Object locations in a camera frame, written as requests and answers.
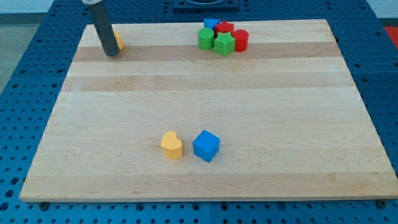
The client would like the green cylinder block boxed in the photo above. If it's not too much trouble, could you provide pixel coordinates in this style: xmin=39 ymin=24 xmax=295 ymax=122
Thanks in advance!
xmin=198 ymin=28 xmax=214 ymax=50

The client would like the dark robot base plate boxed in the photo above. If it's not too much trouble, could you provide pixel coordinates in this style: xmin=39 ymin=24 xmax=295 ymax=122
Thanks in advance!
xmin=172 ymin=0 xmax=239 ymax=10

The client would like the yellow heart block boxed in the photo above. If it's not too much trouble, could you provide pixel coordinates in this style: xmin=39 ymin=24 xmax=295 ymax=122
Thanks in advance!
xmin=160 ymin=131 xmax=183 ymax=159

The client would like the blue cube block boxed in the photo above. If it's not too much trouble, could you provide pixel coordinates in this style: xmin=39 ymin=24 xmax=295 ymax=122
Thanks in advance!
xmin=193 ymin=130 xmax=220 ymax=162

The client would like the yellow block behind rod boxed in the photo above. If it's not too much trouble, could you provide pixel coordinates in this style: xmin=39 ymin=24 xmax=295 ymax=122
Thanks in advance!
xmin=114 ymin=31 xmax=124 ymax=50

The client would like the blue triangle block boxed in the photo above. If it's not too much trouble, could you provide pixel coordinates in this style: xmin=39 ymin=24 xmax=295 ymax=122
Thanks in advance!
xmin=203 ymin=18 xmax=221 ymax=30

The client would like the green star block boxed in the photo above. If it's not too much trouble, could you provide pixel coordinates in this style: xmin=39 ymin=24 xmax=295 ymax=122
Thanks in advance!
xmin=214 ymin=32 xmax=236 ymax=56

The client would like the red cylinder block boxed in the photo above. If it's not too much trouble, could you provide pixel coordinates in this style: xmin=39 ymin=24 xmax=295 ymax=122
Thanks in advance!
xmin=232 ymin=29 xmax=249 ymax=52

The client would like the wooden board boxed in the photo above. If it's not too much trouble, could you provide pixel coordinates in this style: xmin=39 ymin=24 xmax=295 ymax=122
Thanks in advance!
xmin=20 ymin=19 xmax=397 ymax=202

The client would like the red star block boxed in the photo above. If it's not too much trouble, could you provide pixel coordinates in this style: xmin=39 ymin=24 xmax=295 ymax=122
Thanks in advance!
xmin=214 ymin=21 xmax=234 ymax=37

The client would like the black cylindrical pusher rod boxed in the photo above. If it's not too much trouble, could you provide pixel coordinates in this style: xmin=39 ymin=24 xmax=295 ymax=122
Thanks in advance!
xmin=82 ymin=0 xmax=121 ymax=57

